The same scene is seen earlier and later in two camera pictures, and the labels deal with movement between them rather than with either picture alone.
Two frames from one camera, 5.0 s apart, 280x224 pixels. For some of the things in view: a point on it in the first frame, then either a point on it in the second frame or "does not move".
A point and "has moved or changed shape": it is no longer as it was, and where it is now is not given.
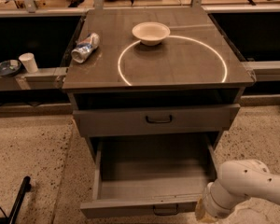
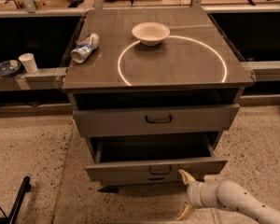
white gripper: [209, 202] → [193, 193]
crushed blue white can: [85, 47] does not move
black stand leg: [25, 188] does not move
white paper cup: [29, 62] does not move
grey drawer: [161, 178] has moved or changed shape
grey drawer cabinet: [165, 103] does not move
